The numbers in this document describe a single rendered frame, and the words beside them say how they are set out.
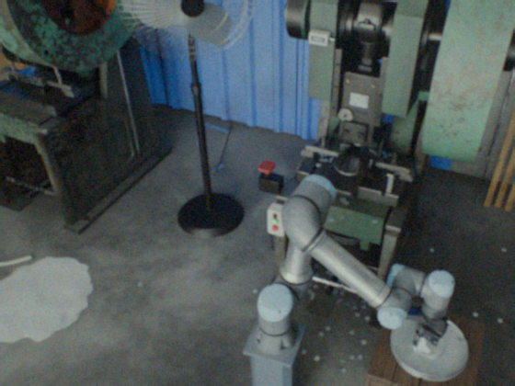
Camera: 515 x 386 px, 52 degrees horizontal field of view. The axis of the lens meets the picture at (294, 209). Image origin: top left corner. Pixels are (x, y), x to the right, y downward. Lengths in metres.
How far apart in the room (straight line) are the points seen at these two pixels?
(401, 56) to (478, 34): 0.40
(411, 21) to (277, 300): 1.03
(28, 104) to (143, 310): 1.23
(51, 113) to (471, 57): 2.14
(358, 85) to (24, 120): 1.75
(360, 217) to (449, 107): 0.73
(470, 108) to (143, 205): 2.19
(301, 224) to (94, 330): 1.48
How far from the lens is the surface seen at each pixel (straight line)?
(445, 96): 1.66
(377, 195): 2.24
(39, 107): 3.08
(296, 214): 1.52
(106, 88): 3.21
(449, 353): 2.15
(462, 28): 1.62
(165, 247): 3.02
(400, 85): 1.98
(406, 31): 1.91
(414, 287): 1.66
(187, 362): 2.52
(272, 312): 1.80
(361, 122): 2.14
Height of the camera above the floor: 2.07
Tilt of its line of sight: 41 degrees down
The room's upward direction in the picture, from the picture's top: 1 degrees clockwise
